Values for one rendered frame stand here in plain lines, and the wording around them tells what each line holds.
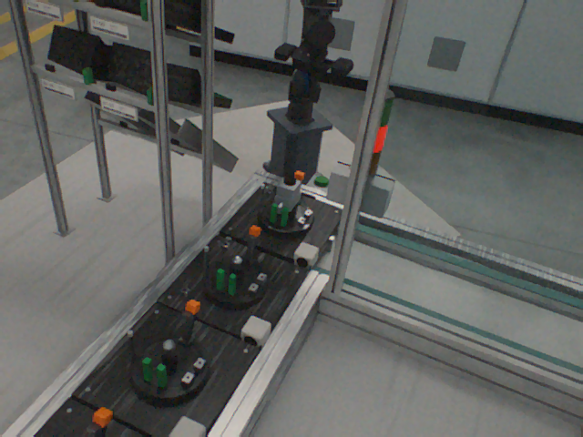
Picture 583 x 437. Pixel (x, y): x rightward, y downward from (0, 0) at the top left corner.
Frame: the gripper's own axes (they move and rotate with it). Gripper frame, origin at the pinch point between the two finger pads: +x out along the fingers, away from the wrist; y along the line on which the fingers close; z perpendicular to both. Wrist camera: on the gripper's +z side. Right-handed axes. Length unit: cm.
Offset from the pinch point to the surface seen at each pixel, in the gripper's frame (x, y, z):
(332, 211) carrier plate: 28.7, 13.8, 10.0
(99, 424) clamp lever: 21, 5, 88
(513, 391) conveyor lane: 38, 65, 36
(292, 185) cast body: 17.1, 6.1, 20.6
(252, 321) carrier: 27, 14, 54
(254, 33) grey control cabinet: 90, -142, -257
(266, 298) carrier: 29, 12, 45
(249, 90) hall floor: 121, -127, -223
